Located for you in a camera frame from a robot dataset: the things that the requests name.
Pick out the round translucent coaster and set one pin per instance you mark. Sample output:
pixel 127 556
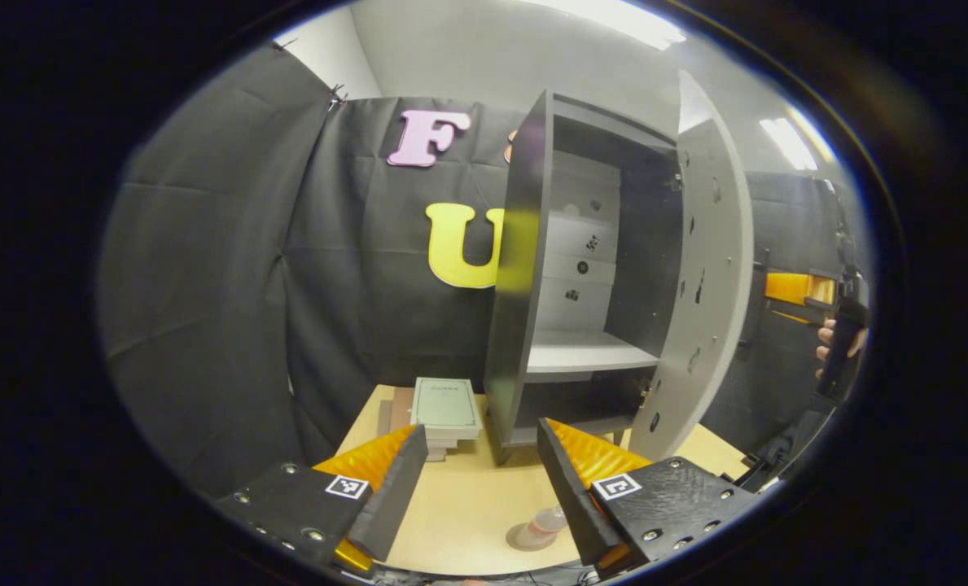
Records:
pixel 524 539

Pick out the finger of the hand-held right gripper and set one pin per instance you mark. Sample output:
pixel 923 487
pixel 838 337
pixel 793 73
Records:
pixel 793 288
pixel 793 317

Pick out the black backdrop cloth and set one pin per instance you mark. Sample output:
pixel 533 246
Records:
pixel 223 285

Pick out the dark grey cabinet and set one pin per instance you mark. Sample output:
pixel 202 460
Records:
pixel 516 285

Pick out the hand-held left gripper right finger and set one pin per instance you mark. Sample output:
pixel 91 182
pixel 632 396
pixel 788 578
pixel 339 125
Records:
pixel 569 496

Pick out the white cabinet shelf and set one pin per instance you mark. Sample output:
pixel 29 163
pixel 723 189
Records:
pixel 581 354

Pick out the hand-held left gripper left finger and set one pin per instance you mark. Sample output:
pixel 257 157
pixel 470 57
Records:
pixel 398 496

